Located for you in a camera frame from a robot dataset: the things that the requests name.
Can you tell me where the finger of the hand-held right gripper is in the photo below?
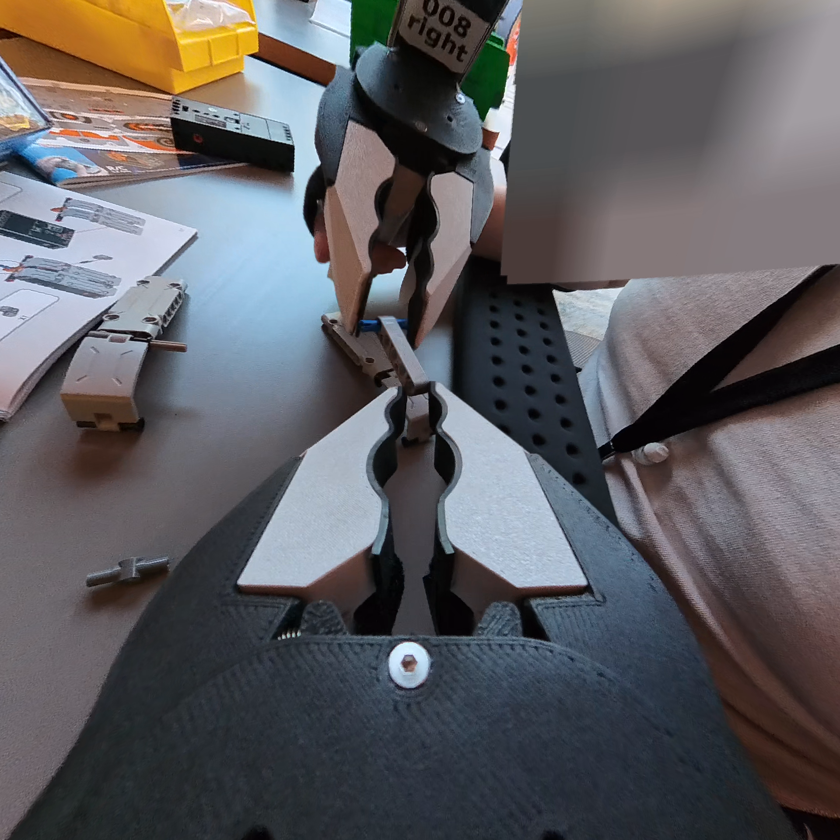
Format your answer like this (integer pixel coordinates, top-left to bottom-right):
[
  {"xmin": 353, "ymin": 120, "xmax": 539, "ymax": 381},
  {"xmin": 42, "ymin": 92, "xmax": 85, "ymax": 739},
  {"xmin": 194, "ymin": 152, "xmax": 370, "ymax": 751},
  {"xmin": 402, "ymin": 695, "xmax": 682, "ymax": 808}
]
[
  {"xmin": 323, "ymin": 120, "xmax": 399, "ymax": 338},
  {"xmin": 400, "ymin": 172, "xmax": 476, "ymax": 349}
]

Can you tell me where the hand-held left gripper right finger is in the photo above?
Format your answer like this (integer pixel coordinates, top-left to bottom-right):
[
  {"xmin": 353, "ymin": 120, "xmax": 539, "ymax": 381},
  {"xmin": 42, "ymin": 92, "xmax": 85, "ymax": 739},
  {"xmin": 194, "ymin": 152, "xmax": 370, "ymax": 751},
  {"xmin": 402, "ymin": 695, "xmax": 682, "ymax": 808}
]
[{"xmin": 427, "ymin": 382, "xmax": 589, "ymax": 636}]

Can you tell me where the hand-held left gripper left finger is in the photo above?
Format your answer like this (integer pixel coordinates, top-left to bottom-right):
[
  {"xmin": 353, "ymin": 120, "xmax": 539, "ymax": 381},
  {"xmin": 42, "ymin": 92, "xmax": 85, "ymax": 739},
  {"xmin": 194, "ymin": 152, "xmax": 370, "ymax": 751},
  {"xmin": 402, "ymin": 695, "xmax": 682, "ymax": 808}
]
[{"xmin": 238, "ymin": 386, "xmax": 403, "ymax": 636}]

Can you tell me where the small grey toy brick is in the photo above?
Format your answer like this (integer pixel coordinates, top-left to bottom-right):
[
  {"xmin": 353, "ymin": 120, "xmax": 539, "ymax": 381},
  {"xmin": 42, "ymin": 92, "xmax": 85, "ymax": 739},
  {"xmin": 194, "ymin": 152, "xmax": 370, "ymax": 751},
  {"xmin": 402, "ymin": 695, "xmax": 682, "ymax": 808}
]
[{"xmin": 377, "ymin": 316, "xmax": 438, "ymax": 445}]

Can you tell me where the grey desk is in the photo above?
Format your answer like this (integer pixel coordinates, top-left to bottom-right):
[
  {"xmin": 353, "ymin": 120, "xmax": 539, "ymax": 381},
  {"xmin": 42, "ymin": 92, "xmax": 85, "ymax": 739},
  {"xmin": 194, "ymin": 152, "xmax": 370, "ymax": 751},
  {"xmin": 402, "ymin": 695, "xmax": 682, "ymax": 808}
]
[{"xmin": 0, "ymin": 36, "xmax": 506, "ymax": 821}]

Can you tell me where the green storage bin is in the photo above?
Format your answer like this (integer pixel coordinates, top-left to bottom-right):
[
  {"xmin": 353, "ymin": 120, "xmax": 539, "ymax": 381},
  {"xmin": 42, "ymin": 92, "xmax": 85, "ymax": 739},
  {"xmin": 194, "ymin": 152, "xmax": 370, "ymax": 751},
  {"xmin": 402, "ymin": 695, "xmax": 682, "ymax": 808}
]
[{"xmin": 350, "ymin": 0, "xmax": 511, "ymax": 123}]

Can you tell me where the grey toy panel assembly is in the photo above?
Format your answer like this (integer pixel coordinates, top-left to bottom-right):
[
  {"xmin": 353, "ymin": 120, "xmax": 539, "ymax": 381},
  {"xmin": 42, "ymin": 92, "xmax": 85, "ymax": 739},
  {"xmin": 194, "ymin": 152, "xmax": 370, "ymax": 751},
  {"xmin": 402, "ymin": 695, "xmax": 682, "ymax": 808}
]
[
  {"xmin": 59, "ymin": 276, "xmax": 189, "ymax": 434},
  {"xmin": 320, "ymin": 311, "xmax": 403, "ymax": 389}
]

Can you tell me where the black electronic module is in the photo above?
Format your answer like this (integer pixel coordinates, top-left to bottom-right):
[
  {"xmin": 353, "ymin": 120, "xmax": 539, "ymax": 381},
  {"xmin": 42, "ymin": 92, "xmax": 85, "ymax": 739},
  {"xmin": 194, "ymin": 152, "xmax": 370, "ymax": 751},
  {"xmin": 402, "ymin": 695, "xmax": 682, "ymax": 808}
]
[{"xmin": 168, "ymin": 95, "xmax": 297, "ymax": 173}]

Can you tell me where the black perforated chair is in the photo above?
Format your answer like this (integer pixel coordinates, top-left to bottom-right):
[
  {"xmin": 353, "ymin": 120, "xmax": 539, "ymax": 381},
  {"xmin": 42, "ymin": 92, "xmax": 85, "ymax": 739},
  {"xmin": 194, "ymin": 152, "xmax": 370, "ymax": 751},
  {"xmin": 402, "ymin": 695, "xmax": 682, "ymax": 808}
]
[{"xmin": 451, "ymin": 256, "xmax": 619, "ymax": 527}]

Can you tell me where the grey axle connector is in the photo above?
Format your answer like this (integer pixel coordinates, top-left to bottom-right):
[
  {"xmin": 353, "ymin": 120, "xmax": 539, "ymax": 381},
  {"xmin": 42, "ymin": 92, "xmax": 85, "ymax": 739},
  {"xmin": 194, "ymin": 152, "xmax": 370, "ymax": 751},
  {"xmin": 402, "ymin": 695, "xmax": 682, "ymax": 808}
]
[{"xmin": 85, "ymin": 556, "xmax": 172, "ymax": 588}]

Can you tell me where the person's pale pink shirt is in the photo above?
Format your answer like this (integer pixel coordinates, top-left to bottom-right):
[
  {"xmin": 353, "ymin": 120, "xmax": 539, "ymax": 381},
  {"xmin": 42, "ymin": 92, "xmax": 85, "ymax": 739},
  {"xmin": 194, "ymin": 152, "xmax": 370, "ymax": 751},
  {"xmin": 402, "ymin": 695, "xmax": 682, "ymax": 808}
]
[{"xmin": 576, "ymin": 264, "xmax": 840, "ymax": 821}]

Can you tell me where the printed sticker sheet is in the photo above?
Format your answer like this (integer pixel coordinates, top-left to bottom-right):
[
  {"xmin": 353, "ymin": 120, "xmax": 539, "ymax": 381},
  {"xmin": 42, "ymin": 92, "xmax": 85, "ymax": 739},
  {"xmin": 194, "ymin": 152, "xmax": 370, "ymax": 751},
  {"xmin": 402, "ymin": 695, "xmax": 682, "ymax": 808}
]
[{"xmin": 20, "ymin": 77, "xmax": 198, "ymax": 156}]

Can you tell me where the blue cover booklet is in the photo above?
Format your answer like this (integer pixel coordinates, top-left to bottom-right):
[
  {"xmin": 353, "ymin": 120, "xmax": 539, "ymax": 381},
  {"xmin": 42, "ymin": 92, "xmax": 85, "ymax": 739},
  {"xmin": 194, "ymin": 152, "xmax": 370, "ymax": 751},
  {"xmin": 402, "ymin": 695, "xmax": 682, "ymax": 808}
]
[{"xmin": 16, "ymin": 140, "xmax": 245, "ymax": 191}]

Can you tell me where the yellow plastic bin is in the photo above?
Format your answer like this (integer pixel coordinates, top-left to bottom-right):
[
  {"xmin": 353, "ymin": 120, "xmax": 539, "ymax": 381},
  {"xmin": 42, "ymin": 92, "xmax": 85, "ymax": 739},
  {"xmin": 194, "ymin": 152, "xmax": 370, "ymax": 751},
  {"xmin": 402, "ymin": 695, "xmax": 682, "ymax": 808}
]
[{"xmin": 0, "ymin": 0, "xmax": 261, "ymax": 95}]

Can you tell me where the open instruction booklet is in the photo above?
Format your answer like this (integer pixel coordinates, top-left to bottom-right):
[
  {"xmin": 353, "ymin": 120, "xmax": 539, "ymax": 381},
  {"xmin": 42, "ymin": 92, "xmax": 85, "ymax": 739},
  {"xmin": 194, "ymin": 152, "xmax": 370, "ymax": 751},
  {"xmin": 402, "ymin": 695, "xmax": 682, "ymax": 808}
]
[{"xmin": 0, "ymin": 169, "xmax": 199, "ymax": 422}]

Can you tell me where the blue toy robot kit box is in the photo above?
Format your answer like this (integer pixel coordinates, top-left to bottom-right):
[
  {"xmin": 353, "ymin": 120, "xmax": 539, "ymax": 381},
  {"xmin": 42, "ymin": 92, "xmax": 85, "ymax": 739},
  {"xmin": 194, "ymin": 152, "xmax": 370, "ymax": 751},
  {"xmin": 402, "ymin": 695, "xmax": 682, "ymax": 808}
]
[{"xmin": 0, "ymin": 56, "xmax": 55, "ymax": 163}]

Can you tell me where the black lanyard strap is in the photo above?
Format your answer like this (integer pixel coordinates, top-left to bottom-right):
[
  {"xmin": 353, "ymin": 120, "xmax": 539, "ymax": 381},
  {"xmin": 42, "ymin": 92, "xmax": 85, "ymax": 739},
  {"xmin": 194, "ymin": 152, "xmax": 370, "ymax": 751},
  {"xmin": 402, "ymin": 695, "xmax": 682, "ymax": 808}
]
[{"xmin": 596, "ymin": 264, "xmax": 840, "ymax": 462}]

